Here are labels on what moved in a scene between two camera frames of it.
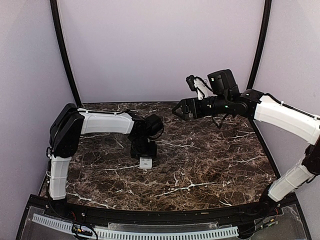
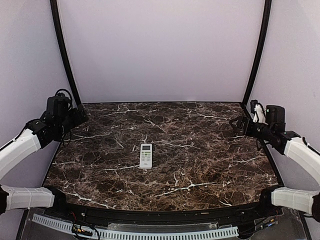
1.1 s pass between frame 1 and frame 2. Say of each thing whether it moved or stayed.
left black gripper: moved
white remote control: stayed
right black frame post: stayed
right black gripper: moved
